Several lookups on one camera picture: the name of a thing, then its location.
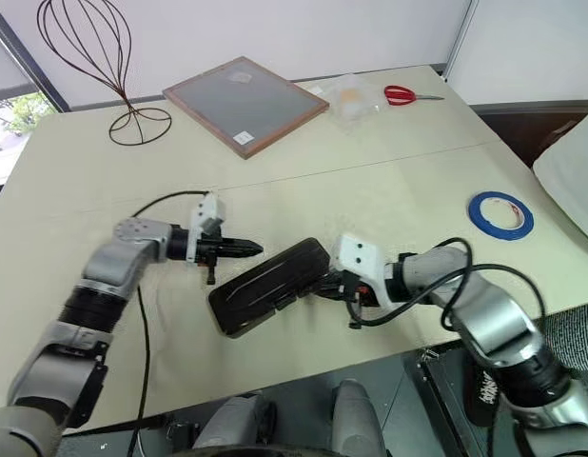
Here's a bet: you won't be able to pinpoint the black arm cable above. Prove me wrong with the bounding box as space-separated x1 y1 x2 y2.
348 237 547 334
129 189 212 457

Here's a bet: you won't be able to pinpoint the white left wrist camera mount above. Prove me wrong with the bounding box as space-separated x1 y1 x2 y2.
188 192 227 263

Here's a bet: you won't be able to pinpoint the black shoe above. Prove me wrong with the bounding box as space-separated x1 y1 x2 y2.
464 364 507 427

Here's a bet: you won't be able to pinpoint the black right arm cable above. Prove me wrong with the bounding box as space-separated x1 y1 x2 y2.
348 237 547 334

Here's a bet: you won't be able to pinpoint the dark window frame bar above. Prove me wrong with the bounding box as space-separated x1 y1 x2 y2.
0 9 67 113

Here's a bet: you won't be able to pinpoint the grey rounded casing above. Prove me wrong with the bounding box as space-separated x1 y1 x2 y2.
332 379 388 457
193 394 276 451

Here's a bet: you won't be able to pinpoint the dark wire hat stand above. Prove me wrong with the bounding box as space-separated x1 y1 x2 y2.
36 0 173 146

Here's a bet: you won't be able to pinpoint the dark brown low cabinet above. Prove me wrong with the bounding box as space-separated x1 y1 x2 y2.
474 99 588 168

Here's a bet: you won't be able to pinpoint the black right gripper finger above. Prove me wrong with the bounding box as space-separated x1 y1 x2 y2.
299 278 330 299

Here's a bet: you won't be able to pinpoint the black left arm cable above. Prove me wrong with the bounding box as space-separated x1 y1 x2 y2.
129 189 212 457

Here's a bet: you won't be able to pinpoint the red handled scissors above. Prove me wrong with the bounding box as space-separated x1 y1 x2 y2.
383 85 446 107

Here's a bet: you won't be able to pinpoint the black tool bit case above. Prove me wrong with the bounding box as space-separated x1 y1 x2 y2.
207 236 332 339

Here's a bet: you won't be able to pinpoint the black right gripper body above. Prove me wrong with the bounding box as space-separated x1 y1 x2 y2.
319 269 377 307

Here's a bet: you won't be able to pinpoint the white partition post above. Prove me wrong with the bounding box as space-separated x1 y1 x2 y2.
441 0 480 80

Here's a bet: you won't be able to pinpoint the clear plastic bag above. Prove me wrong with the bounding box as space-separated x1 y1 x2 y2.
312 73 385 132

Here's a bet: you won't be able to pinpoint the black metal frame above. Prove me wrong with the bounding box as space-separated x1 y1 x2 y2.
415 349 490 457

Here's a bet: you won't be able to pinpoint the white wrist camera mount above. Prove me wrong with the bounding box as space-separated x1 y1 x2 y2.
188 192 227 263
331 232 395 308

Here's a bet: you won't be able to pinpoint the wooden picture frame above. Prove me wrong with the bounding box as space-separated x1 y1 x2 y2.
162 55 330 161

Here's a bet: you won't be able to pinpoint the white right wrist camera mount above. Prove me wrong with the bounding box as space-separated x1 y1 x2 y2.
331 232 395 308

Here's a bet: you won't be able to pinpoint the blue tape roll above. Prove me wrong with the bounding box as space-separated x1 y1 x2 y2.
467 190 536 242

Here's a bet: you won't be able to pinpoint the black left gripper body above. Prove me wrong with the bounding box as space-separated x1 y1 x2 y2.
194 235 233 286

